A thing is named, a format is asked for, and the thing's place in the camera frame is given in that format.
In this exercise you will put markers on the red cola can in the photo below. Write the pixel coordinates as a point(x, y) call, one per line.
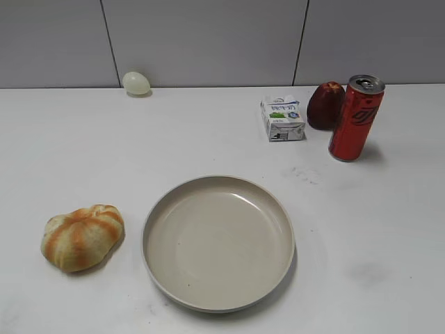
point(363, 97)

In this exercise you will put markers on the beige round plate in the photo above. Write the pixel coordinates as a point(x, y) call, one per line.
point(218, 244)

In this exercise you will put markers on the small white milk carton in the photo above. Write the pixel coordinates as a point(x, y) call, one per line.
point(282, 119)

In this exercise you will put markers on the dark red apple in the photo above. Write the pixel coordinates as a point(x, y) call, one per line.
point(325, 105)

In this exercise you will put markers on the white egg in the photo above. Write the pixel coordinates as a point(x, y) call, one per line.
point(136, 83)

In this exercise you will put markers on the orange striped bread bun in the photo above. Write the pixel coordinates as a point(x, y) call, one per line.
point(82, 239)

